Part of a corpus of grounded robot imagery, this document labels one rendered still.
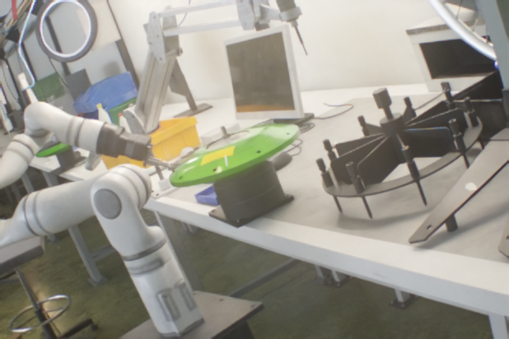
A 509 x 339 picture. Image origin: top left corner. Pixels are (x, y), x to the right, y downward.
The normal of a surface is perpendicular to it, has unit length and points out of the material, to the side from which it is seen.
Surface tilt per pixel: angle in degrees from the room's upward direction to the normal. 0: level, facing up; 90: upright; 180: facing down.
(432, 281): 90
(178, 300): 90
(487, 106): 94
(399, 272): 90
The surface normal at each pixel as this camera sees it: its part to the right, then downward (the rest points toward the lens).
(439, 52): 0.42, 0.05
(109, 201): -0.25, 0.35
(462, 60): -0.83, 0.43
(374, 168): 0.66, -0.09
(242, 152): -0.25, -0.78
